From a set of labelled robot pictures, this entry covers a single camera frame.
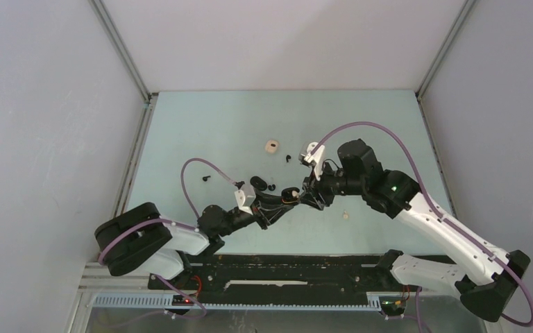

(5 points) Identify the right controller board green led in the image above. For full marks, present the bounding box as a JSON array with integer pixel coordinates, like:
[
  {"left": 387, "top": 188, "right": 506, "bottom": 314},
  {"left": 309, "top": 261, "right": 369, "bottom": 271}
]
[{"left": 381, "top": 300, "right": 407, "bottom": 309}]

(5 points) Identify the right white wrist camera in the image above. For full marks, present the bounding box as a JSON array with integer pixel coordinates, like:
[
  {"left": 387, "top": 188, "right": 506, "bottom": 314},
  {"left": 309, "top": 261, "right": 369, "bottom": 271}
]
[{"left": 298, "top": 142, "right": 325, "bottom": 180}]

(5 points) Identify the black closed charging case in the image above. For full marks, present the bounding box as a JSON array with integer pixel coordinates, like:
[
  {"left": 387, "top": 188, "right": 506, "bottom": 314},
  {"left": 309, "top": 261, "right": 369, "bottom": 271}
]
[{"left": 250, "top": 176, "right": 269, "bottom": 191}]

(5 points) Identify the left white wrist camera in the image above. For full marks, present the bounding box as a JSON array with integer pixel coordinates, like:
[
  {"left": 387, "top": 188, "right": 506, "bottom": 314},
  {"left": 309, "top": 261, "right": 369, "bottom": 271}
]
[{"left": 235, "top": 184, "right": 256, "bottom": 215}]

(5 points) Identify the left aluminium corner post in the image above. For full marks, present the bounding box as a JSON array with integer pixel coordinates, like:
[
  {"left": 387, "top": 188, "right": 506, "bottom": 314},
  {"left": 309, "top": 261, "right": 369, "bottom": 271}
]
[{"left": 89, "top": 0, "right": 152, "bottom": 103}]

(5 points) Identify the purple cable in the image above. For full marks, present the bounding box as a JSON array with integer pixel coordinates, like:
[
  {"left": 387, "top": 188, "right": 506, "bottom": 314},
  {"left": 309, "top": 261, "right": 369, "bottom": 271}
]
[
  {"left": 310, "top": 121, "right": 533, "bottom": 327},
  {"left": 98, "top": 157, "right": 242, "bottom": 268}
]

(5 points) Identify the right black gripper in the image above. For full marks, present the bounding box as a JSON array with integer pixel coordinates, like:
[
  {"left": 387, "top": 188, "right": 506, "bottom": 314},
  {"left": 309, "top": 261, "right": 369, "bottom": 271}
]
[{"left": 297, "top": 159, "right": 366, "bottom": 210}]

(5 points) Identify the beige earbud charging case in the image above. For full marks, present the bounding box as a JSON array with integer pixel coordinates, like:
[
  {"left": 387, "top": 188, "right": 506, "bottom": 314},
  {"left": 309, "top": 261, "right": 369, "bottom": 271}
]
[{"left": 264, "top": 140, "right": 279, "bottom": 154}]

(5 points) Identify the white slotted cable duct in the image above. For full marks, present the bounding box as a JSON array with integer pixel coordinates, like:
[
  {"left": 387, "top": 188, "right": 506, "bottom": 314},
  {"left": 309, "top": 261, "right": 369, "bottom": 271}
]
[{"left": 92, "top": 293, "right": 382, "bottom": 312}]

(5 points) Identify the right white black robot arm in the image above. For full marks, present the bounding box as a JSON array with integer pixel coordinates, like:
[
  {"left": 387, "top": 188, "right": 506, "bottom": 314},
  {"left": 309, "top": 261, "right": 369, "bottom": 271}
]
[{"left": 298, "top": 139, "right": 530, "bottom": 323}]

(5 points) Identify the black charging case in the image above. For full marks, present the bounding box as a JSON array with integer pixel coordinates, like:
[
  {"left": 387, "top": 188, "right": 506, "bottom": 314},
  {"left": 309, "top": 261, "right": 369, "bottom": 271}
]
[
  {"left": 280, "top": 187, "right": 301, "bottom": 205},
  {"left": 250, "top": 176, "right": 269, "bottom": 191}
]

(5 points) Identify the aluminium frame rail front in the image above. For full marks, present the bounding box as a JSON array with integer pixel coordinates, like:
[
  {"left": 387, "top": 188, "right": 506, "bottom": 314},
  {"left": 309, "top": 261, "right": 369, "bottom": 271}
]
[{"left": 66, "top": 262, "right": 511, "bottom": 333}]

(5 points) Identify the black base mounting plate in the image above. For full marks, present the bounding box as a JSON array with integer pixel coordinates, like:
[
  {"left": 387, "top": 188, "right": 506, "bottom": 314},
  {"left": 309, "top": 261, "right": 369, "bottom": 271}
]
[{"left": 147, "top": 253, "right": 433, "bottom": 307}]

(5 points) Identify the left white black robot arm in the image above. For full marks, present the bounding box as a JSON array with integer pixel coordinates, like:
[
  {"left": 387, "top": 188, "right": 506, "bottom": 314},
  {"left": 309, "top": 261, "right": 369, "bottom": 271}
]
[{"left": 94, "top": 187, "right": 299, "bottom": 289}]

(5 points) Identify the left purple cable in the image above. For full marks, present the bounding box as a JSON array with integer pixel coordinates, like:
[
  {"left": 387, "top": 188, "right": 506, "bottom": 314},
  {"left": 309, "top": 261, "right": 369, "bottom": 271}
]
[{"left": 98, "top": 157, "right": 242, "bottom": 268}]

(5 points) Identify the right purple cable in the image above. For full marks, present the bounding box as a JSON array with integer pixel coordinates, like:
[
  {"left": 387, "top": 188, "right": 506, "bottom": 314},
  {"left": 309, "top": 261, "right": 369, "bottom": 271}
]
[{"left": 310, "top": 121, "right": 533, "bottom": 327}]

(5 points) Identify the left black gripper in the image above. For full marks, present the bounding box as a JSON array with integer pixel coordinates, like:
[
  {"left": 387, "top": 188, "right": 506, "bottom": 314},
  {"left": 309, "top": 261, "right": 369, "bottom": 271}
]
[{"left": 217, "top": 187, "right": 293, "bottom": 237}]

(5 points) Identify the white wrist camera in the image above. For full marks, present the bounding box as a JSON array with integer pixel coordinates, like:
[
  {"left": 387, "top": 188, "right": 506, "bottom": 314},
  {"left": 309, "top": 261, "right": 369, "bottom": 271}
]
[
  {"left": 298, "top": 142, "right": 325, "bottom": 180},
  {"left": 235, "top": 184, "right": 256, "bottom": 215}
]

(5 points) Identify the left controller board red led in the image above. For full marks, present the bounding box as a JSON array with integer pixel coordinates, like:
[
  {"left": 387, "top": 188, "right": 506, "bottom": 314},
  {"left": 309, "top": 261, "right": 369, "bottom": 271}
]
[{"left": 171, "top": 296, "right": 195, "bottom": 307}]

